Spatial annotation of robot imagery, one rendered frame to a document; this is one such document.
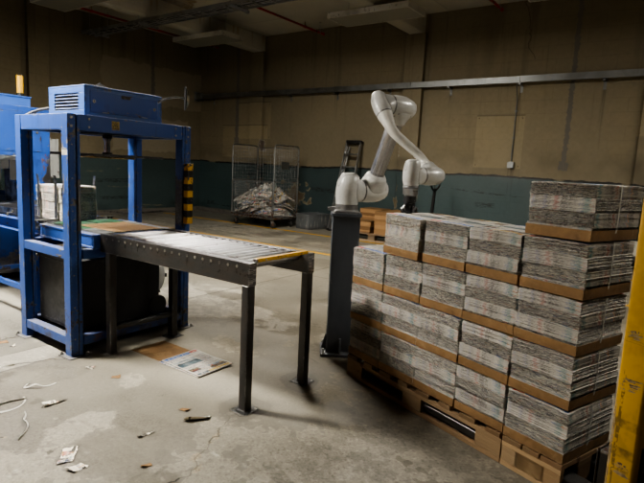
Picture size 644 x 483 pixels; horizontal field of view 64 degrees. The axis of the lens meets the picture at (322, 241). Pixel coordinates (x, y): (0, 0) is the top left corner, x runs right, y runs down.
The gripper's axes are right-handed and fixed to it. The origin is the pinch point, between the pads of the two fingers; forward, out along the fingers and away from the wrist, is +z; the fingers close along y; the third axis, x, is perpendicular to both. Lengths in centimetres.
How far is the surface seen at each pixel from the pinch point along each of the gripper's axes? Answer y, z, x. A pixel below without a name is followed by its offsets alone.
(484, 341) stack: -18, 42, -75
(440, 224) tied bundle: -18.2, -8.7, -42.0
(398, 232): -19.2, -0.8, -12.7
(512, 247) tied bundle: -18, -4, -85
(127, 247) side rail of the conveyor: -134, 22, 106
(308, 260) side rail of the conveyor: -52, 20, 27
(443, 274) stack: -18, 16, -47
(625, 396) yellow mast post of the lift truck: -37, 35, -147
